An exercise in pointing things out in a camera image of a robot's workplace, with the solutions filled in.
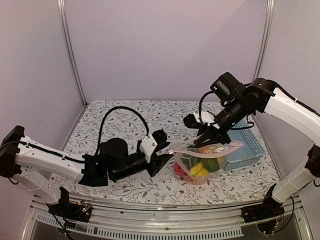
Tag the clear zip top bag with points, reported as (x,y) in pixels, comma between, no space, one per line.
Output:
(223,150)

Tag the green toy pepper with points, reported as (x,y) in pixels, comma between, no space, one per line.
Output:
(212,164)

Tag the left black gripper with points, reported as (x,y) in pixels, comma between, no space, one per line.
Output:
(158,163)

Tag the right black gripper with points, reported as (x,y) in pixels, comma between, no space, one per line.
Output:
(216,136)

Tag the orange green toy mango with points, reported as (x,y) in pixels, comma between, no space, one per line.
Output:
(209,149)

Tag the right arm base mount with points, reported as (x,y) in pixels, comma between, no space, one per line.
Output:
(269,208)

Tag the aluminium frame post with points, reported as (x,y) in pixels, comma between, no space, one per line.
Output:
(61,6)
(267,26)

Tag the floral patterned table mat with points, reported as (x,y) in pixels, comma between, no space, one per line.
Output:
(105,119)

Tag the front aluminium rail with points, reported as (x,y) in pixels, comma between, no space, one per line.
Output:
(119,220)

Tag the light blue perforated basket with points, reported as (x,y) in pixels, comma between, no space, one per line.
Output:
(249,154)

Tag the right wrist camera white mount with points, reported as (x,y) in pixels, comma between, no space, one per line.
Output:
(200,118)

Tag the yellow toy banana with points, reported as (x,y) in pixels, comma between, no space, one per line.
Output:
(199,170)

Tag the red toy apple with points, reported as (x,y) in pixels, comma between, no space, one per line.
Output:
(178,170)

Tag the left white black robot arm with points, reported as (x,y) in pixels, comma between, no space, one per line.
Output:
(22,159)

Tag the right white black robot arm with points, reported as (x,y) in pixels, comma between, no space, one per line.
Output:
(265,96)

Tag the green toy watermelon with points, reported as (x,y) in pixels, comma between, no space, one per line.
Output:
(188,157)

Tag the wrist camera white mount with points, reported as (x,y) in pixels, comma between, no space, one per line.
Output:
(149,143)
(200,118)

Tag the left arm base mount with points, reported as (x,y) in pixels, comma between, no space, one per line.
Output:
(80,211)

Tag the right aluminium frame post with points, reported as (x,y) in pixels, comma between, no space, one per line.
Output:
(267,26)

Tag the left aluminium frame post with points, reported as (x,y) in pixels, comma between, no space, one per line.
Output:
(61,6)

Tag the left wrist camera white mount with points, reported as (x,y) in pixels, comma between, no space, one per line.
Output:
(149,143)

